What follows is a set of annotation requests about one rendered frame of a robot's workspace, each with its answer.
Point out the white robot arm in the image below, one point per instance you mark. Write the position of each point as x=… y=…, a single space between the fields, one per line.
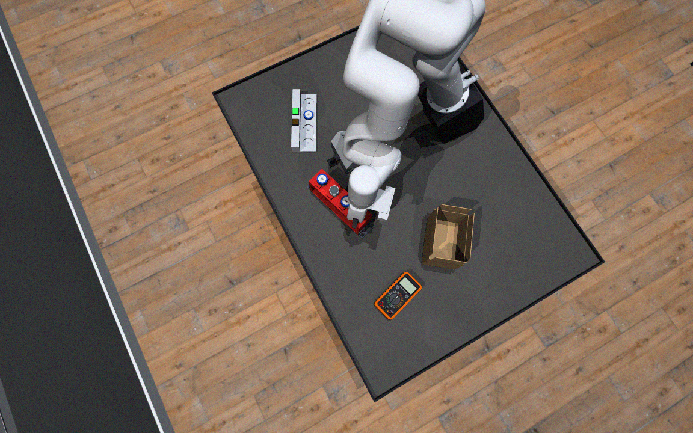
x=438 y=31

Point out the orange digital multimeter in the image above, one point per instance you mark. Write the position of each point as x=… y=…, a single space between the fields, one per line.
x=398 y=295

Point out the brown cardboard box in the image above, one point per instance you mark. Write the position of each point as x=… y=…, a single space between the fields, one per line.
x=448 y=236

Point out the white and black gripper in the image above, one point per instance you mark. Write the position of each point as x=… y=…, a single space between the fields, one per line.
x=356 y=215

